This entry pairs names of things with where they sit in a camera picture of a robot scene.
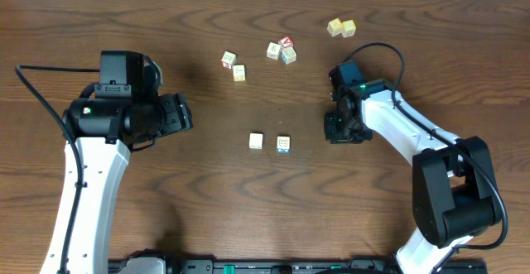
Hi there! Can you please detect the white red block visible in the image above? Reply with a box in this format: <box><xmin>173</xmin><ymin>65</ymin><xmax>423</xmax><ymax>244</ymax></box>
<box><xmin>221</xmin><ymin>51</ymin><xmax>237</xmax><ymax>70</ymax></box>

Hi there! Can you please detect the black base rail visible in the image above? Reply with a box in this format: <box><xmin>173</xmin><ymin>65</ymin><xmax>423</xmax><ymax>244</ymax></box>
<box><xmin>108</xmin><ymin>251</ymin><xmax>489</xmax><ymax>274</ymax></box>

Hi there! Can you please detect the blue block in cluster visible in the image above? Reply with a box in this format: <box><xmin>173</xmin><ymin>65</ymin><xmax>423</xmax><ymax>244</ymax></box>
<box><xmin>281</xmin><ymin>46</ymin><xmax>297</xmax><ymax>65</ymax></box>

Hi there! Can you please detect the red A block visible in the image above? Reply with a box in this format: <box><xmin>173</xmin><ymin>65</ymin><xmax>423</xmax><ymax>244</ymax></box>
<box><xmin>278</xmin><ymin>36</ymin><xmax>294</xmax><ymax>48</ymax></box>

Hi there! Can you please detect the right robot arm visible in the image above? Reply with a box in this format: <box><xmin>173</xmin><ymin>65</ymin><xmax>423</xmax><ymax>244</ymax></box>
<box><xmin>324</xmin><ymin>62</ymin><xmax>507</xmax><ymax>273</ymax></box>

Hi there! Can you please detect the yellow block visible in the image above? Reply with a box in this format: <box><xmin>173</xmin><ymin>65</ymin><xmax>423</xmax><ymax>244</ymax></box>
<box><xmin>341</xmin><ymin>20</ymin><xmax>357</xmax><ymax>38</ymax></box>
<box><xmin>232</xmin><ymin>65</ymin><xmax>246</xmax><ymax>82</ymax></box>
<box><xmin>327</xmin><ymin>18</ymin><xmax>344</xmax><ymax>36</ymax></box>

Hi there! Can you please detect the yellow block near centre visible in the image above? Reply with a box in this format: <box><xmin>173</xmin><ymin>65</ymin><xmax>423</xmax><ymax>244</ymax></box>
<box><xmin>232</xmin><ymin>65</ymin><xmax>246</xmax><ymax>82</ymax></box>

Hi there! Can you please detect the left black cable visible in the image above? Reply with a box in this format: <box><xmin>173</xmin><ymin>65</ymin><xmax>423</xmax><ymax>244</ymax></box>
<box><xmin>14</xmin><ymin>65</ymin><xmax>103</xmax><ymax>274</ymax></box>

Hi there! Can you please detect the plain white block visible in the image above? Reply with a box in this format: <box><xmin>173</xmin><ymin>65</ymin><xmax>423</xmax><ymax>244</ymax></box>
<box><xmin>248</xmin><ymin>132</ymin><xmax>263</xmax><ymax>149</ymax></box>

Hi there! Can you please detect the white block in cluster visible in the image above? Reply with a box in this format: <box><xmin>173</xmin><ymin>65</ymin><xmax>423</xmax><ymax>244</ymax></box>
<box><xmin>266</xmin><ymin>42</ymin><xmax>282</xmax><ymax>60</ymax></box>

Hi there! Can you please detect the blue X block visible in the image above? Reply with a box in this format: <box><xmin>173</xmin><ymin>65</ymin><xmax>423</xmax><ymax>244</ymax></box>
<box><xmin>277</xmin><ymin>136</ymin><xmax>291</xmax><ymax>153</ymax></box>

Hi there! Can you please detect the yellow block far left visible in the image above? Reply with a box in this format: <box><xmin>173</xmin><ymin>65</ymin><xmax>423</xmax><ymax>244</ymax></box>
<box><xmin>327</xmin><ymin>18</ymin><xmax>344</xmax><ymax>36</ymax></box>

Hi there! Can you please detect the yellow block far right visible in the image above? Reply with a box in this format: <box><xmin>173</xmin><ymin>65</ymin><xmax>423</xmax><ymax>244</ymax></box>
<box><xmin>341</xmin><ymin>20</ymin><xmax>357</xmax><ymax>38</ymax></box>

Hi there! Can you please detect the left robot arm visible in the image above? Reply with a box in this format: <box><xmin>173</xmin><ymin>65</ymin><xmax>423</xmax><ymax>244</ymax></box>
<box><xmin>41</xmin><ymin>50</ymin><xmax>193</xmax><ymax>273</ymax></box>

